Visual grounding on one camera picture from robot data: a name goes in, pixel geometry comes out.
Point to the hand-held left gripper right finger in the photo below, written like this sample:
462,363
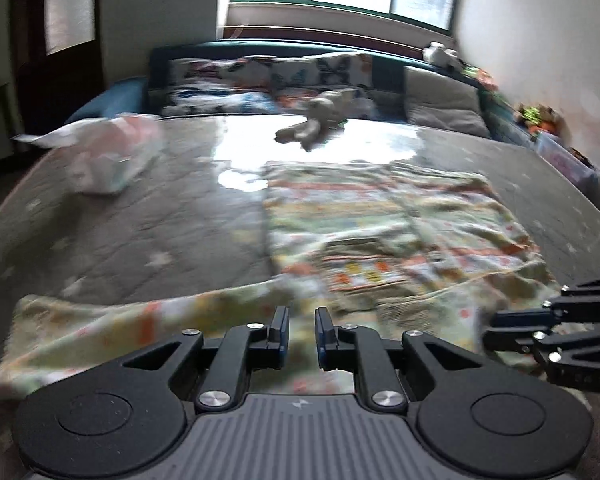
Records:
322,336

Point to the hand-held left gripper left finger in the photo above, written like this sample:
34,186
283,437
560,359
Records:
281,334

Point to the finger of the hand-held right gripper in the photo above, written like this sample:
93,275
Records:
522,318
505,340

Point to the patterned green orange garment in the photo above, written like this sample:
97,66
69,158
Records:
380,220

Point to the clear plastic storage box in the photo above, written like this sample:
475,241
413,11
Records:
570,162

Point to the colourful toys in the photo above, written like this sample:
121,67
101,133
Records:
537,116

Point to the beige stuffed toy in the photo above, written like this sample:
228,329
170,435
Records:
312,121

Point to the grey pillow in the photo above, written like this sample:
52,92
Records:
442,100

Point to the white plastic bag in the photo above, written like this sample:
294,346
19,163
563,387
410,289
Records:
115,155

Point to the butterfly print pillow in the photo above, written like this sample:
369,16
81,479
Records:
325,72
215,85

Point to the white plush toy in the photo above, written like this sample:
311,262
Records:
440,54

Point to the dark blue bed headboard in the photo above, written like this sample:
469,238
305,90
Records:
130,92

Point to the dark wooden door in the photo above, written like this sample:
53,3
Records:
60,35

